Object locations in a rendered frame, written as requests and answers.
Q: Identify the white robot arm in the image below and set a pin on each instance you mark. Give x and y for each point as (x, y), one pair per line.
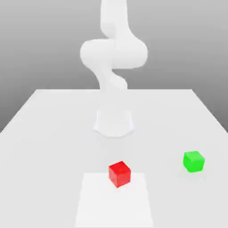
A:
(114, 53)

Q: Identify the small red cube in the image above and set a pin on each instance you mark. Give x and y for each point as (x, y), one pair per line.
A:
(119, 174)

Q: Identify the small green cube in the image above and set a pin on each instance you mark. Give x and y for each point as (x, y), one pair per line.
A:
(193, 161)

